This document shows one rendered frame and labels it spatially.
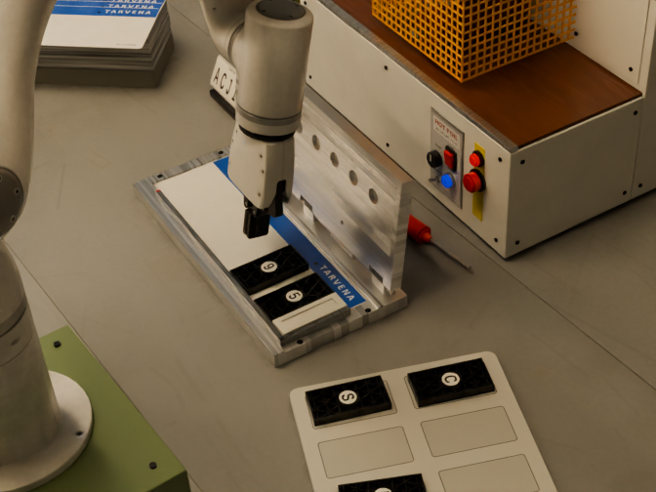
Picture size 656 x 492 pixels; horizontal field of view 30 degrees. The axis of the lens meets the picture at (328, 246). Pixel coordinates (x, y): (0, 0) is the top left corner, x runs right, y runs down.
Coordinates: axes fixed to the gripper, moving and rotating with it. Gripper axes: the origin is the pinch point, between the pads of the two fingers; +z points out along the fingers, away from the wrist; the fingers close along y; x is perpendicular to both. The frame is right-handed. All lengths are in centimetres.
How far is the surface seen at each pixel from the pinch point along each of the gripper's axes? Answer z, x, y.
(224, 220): 6.6, 1.0, -10.5
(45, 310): 14.5, -26.6, -9.6
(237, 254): 7.0, -0.9, -2.7
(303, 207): 4.4, 11.9, -6.6
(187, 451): 13.3, -21.3, 23.9
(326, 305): 5.0, 3.3, 14.3
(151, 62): 2, 8, -52
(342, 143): -11.6, 10.7, 2.2
